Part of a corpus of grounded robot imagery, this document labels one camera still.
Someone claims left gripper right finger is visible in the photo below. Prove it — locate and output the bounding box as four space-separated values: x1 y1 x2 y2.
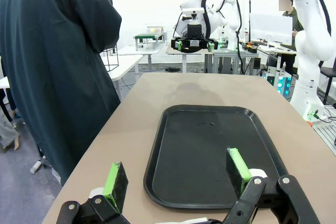
224 146 321 224

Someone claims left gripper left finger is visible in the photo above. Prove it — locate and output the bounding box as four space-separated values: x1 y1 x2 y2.
56 161 132 224

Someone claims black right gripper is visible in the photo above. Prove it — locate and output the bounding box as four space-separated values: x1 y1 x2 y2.
171 23 219 53

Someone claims grey table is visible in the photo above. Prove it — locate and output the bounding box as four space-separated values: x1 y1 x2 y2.
165 44 214 74

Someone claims black plastic tray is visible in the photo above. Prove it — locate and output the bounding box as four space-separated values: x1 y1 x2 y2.
143 104 289 210

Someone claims small green conveyor belt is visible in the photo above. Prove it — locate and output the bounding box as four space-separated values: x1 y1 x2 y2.
134 26 165 51

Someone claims white desk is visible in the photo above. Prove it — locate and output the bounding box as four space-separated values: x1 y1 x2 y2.
99 53 145 103
117 42 169 72

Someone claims red emergency stop box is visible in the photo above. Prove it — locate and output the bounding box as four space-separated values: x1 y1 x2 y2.
245 42 258 54

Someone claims white computer monitor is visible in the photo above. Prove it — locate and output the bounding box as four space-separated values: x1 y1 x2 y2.
249 13 294 46

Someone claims white bottle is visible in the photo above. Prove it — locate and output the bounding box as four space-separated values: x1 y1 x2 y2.
29 160 43 175

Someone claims computer with teal lights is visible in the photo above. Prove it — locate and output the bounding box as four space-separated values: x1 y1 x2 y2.
262 65 292 96

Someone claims seated person in green shirt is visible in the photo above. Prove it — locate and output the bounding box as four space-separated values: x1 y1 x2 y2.
278 0 305 75

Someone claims figure in grey trousers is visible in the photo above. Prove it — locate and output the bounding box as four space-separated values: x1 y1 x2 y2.
0 56 26 153

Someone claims person in dark coat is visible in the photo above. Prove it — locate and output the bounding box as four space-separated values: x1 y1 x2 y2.
0 0 123 186

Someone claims black office chair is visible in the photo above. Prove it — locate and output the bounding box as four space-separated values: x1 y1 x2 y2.
319 66 336 105

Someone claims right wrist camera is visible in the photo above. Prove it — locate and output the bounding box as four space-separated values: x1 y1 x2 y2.
182 8 205 22

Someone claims aluminium frame table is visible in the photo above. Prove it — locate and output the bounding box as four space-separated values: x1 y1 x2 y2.
212 48 261 76

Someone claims black background robot cable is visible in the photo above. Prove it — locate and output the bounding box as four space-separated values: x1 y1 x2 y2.
219 0 244 75

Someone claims black wire basket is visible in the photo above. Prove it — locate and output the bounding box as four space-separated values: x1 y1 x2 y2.
100 47 119 72

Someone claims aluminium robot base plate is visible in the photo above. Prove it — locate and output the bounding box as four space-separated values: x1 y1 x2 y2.
312 105 336 156

